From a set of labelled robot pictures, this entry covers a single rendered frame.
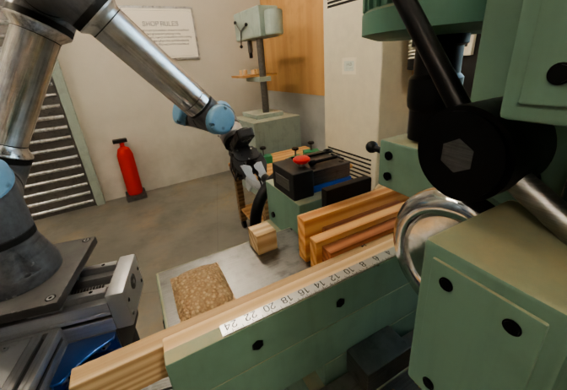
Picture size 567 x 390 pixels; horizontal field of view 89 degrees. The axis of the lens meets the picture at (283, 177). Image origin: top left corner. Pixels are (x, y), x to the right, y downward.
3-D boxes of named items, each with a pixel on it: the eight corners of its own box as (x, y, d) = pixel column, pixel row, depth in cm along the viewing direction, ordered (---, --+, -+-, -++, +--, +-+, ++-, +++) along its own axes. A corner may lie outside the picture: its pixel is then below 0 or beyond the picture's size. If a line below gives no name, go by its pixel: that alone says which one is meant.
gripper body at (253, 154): (259, 177, 86) (245, 149, 93) (263, 157, 80) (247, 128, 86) (234, 183, 83) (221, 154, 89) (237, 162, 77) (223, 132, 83)
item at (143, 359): (473, 215, 52) (477, 195, 51) (485, 220, 50) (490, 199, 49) (85, 397, 27) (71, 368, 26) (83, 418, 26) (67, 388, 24)
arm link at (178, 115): (187, 97, 76) (224, 105, 83) (172, 95, 84) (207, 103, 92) (183, 127, 77) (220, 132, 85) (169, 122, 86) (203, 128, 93)
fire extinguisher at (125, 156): (145, 191, 305) (130, 135, 283) (148, 197, 290) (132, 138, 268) (126, 196, 297) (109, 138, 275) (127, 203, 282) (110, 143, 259)
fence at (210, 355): (522, 212, 52) (531, 184, 50) (533, 216, 50) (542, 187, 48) (175, 392, 27) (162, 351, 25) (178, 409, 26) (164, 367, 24)
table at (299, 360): (394, 188, 78) (396, 167, 76) (525, 244, 53) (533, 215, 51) (155, 269, 53) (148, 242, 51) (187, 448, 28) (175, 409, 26)
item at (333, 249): (421, 230, 49) (424, 204, 47) (432, 235, 47) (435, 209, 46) (322, 273, 41) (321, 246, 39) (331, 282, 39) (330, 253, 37)
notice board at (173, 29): (200, 58, 295) (191, 7, 278) (200, 58, 294) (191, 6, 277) (131, 62, 266) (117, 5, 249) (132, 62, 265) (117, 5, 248)
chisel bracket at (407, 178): (408, 182, 47) (413, 130, 44) (504, 219, 35) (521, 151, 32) (374, 193, 44) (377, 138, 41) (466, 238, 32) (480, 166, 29)
